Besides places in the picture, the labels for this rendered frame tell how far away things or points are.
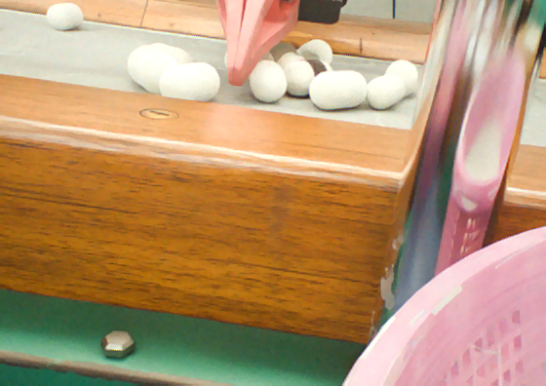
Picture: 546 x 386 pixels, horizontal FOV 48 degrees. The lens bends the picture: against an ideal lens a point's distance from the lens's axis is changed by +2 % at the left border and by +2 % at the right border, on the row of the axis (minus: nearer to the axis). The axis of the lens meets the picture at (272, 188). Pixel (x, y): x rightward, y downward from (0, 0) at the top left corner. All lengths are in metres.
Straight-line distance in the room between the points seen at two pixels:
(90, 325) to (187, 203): 0.04
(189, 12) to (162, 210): 0.38
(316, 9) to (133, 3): 0.22
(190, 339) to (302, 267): 0.04
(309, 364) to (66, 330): 0.06
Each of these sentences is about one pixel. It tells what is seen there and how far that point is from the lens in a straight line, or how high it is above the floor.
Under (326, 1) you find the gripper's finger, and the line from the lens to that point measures 0.37.
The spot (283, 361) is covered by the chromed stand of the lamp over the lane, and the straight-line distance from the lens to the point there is 0.17.
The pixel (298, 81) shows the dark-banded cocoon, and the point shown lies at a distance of 0.34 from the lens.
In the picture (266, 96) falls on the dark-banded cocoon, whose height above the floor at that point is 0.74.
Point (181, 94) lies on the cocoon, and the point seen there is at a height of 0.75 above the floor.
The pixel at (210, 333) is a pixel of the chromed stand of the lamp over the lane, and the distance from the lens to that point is 0.17.
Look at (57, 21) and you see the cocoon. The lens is 0.49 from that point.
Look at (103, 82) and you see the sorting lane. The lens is 0.34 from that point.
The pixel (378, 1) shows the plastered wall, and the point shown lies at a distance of 2.39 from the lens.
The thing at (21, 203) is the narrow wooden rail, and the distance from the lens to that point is 0.18.
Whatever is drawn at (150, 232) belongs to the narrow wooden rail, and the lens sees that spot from 0.17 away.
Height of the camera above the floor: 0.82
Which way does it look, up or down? 21 degrees down
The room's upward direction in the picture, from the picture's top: 7 degrees clockwise
